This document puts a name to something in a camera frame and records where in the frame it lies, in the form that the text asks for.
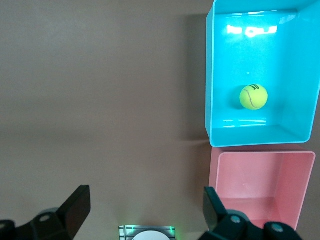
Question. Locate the pink plastic bin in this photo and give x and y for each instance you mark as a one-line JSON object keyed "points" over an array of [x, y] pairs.
{"points": [[250, 180]]}

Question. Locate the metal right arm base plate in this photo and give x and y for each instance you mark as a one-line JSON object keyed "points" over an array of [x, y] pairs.
{"points": [[125, 232]]}

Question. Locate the blue plastic bin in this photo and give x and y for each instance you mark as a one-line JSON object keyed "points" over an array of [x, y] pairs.
{"points": [[250, 50]]}

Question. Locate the brown table cover sheet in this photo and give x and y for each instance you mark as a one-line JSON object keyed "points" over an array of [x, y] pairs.
{"points": [[75, 100]]}

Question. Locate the yellow tennis ball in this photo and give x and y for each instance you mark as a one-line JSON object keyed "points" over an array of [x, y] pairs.
{"points": [[253, 97]]}

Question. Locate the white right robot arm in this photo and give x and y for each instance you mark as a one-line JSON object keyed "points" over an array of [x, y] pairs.
{"points": [[150, 236]]}

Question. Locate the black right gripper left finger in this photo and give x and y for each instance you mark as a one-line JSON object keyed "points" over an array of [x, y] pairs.
{"points": [[72, 210]]}

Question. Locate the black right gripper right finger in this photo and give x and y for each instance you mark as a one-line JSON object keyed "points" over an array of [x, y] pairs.
{"points": [[212, 210]]}

